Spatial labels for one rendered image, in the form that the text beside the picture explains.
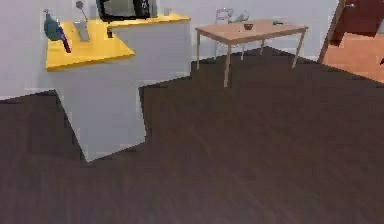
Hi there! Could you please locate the yellow topped grey counter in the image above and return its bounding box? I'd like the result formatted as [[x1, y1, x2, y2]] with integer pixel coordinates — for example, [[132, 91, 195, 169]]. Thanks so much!
[[45, 12, 194, 163]]

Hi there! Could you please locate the light wooden table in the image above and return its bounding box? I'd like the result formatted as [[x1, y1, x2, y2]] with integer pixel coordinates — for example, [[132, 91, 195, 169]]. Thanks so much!
[[194, 18, 309, 89]]

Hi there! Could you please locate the white metal chair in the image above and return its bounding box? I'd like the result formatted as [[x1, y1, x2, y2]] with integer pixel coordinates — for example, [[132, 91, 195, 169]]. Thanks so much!
[[213, 7, 246, 62]]

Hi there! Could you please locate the pale grey kettle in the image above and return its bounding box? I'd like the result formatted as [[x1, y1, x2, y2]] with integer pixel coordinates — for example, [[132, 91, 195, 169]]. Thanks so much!
[[235, 10, 251, 24]]

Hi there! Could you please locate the black microwave oven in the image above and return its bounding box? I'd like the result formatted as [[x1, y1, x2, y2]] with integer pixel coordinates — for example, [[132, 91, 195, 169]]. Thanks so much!
[[95, 0, 159, 22]]

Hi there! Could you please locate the grey utensil holder cup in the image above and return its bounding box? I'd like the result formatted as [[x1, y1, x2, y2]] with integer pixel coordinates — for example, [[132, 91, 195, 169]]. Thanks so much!
[[72, 19, 92, 43]]

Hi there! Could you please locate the dark purple stick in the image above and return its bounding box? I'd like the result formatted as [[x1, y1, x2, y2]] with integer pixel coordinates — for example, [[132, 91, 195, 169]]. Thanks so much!
[[57, 20, 73, 54]]

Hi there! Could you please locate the grey ladle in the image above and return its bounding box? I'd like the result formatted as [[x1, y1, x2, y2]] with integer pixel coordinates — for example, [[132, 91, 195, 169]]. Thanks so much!
[[75, 0, 90, 23]]

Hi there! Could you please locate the teal round bottle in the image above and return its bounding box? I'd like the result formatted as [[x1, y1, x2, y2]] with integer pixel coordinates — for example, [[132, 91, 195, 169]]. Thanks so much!
[[42, 8, 63, 42]]

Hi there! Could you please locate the dark red brown door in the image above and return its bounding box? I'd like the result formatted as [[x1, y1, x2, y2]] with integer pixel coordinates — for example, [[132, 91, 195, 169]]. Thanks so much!
[[317, 0, 384, 64]]

